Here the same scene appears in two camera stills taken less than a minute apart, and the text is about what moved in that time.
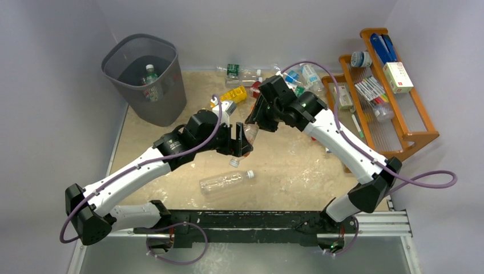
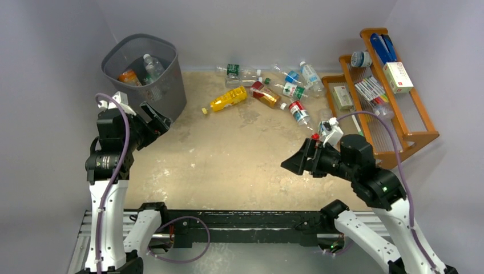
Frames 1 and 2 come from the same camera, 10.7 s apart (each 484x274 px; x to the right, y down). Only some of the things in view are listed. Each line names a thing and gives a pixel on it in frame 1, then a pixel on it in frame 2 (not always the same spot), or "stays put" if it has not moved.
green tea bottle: x=150 y=76 to x=142 y=75
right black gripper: x=262 y=115 to x=311 y=157
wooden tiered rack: x=375 y=99 stays put
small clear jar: x=384 y=112 stays put
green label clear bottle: x=237 y=77 stays put
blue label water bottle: x=311 y=78 stays put
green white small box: x=345 y=100 stays put
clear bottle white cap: x=218 y=182 to x=153 y=69
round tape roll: x=361 y=59 stays put
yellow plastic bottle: x=238 y=95 stays put
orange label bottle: x=251 y=130 to x=129 y=77
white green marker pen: x=357 y=125 stays put
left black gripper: x=237 y=147 to x=160 y=124
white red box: x=398 y=77 stays put
